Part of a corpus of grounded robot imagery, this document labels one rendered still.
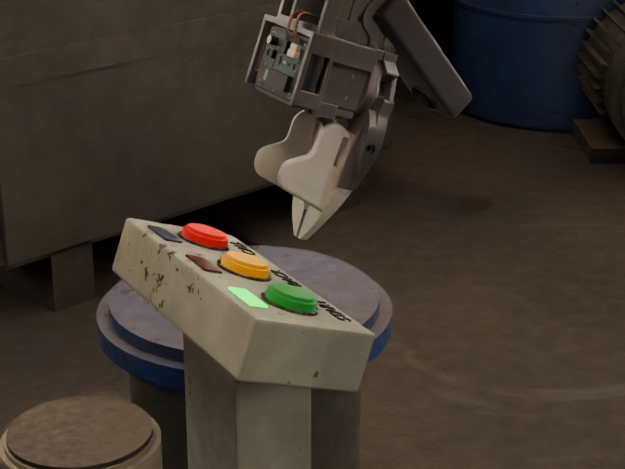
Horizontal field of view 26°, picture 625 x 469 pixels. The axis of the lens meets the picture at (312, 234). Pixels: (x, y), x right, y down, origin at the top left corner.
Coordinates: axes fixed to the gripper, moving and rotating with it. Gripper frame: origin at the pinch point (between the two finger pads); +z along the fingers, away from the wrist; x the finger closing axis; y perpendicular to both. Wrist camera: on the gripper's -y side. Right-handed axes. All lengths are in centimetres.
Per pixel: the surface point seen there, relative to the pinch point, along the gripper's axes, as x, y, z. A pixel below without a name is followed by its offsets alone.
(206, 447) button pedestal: -8.4, -2.3, 22.3
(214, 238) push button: -13.4, -0.2, 5.7
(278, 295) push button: 0.7, 1.5, 5.8
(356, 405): -28.4, -32.5, 24.9
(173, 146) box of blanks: -142, -63, 20
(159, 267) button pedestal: -11.2, 5.2, 8.3
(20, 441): -4.2, 16.2, 21.1
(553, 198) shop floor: -138, -157, 13
